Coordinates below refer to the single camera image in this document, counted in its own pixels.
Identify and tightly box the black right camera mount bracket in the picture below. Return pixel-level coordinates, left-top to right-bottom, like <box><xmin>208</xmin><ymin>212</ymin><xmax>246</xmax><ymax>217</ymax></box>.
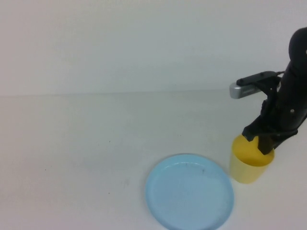
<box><xmin>254</xmin><ymin>78</ymin><xmax>282</xmax><ymax>101</ymax></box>

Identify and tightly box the light blue round plate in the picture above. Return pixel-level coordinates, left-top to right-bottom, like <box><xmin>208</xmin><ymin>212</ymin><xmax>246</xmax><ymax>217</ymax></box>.
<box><xmin>145</xmin><ymin>153</ymin><xmax>235</xmax><ymax>230</ymax></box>

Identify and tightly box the yellow plastic cup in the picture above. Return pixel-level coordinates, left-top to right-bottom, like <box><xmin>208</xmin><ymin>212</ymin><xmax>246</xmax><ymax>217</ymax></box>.
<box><xmin>229</xmin><ymin>134</ymin><xmax>275</xmax><ymax>185</ymax></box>

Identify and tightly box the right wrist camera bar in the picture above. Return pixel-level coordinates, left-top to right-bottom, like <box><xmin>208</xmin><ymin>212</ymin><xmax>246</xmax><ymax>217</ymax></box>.
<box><xmin>229</xmin><ymin>71</ymin><xmax>277</xmax><ymax>100</ymax></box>

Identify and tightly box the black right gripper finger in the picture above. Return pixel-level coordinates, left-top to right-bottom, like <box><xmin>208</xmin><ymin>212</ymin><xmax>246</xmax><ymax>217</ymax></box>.
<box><xmin>258</xmin><ymin>135</ymin><xmax>275</xmax><ymax>156</ymax></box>
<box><xmin>274</xmin><ymin>136</ymin><xmax>286</xmax><ymax>150</ymax></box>

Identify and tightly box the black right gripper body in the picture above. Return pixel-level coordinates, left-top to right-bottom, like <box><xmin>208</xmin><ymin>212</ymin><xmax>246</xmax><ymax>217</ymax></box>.
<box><xmin>242</xmin><ymin>65</ymin><xmax>307</xmax><ymax>142</ymax></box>

